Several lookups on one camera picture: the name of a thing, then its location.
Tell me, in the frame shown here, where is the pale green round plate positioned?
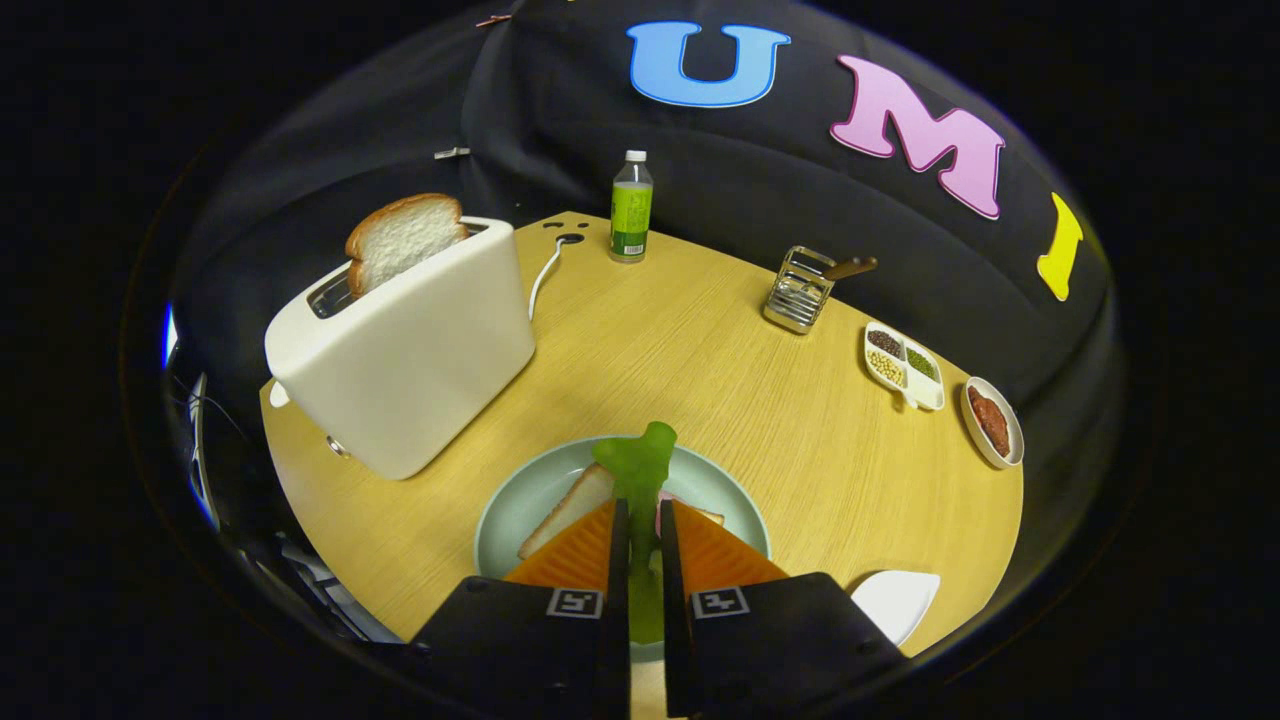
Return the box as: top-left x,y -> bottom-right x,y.
474,436 -> 772,663

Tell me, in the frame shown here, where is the green lettuce leaf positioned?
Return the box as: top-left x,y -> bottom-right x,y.
592,421 -> 678,646

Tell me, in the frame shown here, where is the red meat slice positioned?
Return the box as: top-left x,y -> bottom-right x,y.
967,386 -> 1011,457

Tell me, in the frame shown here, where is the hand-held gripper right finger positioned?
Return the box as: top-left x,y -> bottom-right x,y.
660,498 -> 909,720

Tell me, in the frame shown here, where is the green label drink bottle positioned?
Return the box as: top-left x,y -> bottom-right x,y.
609,150 -> 655,264

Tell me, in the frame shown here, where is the white toaster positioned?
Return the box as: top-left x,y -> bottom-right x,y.
264,216 -> 537,481

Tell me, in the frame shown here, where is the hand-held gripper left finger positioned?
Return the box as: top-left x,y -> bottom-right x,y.
410,498 -> 633,720

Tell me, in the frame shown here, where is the white oval plate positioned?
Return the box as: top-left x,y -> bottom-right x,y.
960,376 -> 1026,470

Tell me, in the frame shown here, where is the white toaster cable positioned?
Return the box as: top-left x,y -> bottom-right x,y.
527,235 -> 576,323

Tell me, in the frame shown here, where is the white square plate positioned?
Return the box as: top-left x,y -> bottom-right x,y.
850,570 -> 942,647

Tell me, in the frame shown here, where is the metal wire utensil holder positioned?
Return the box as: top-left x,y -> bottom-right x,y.
762,245 -> 837,335

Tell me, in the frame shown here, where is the pink ham slice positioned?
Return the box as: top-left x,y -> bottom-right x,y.
654,488 -> 701,541

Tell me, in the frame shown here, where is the white sandwich bread slice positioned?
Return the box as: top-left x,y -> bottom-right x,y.
517,463 -> 726,561

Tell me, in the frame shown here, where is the toasted bread slice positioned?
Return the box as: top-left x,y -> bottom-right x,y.
345,193 -> 470,299

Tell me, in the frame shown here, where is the black backdrop cloth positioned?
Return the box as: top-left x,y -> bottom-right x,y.
165,0 -> 1131,561

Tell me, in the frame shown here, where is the white divided dish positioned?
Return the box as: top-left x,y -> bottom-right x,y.
863,321 -> 946,412

